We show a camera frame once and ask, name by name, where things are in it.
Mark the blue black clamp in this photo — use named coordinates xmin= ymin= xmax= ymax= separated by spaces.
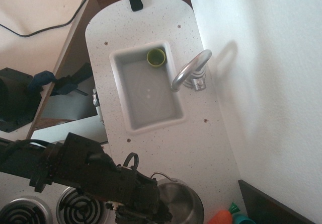
xmin=27 ymin=62 xmax=93 ymax=96

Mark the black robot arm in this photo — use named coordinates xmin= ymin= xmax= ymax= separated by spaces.
xmin=1 ymin=133 xmax=173 ymax=223

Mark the black stove burner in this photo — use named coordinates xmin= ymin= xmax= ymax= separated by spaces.
xmin=1 ymin=196 xmax=53 ymax=224
xmin=56 ymin=187 xmax=109 ymax=224

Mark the green plastic cup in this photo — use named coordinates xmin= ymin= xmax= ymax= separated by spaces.
xmin=146 ymin=48 xmax=166 ymax=67

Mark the orange toy carrot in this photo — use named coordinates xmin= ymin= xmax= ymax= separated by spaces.
xmin=207 ymin=202 xmax=240 ymax=224

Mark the teal plastic cup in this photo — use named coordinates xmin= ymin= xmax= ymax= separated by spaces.
xmin=232 ymin=214 xmax=256 ymax=224

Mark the left black stove burner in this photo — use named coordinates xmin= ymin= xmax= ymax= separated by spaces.
xmin=1 ymin=196 xmax=53 ymax=224

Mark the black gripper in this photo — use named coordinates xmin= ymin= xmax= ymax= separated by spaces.
xmin=85 ymin=153 xmax=173 ymax=223

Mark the black power cable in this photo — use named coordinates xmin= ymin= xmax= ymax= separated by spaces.
xmin=0 ymin=0 xmax=98 ymax=37

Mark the white toy sink basin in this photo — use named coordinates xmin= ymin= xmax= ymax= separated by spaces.
xmin=109 ymin=40 xmax=187 ymax=134

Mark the right black stove burner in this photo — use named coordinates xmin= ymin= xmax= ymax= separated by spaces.
xmin=56 ymin=187 xmax=109 ymax=224

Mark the black equipment base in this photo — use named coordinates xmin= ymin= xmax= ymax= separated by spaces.
xmin=1 ymin=67 xmax=43 ymax=133

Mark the silver metal pot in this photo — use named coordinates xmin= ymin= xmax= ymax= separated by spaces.
xmin=150 ymin=172 xmax=204 ymax=224

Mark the silver cabinet knob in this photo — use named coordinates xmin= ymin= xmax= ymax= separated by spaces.
xmin=93 ymin=87 xmax=104 ymax=125

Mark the black backsplash panel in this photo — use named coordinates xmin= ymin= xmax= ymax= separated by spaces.
xmin=238 ymin=179 xmax=321 ymax=223

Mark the silver toy faucet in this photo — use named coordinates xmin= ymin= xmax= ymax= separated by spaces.
xmin=171 ymin=49 xmax=212 ymax=92

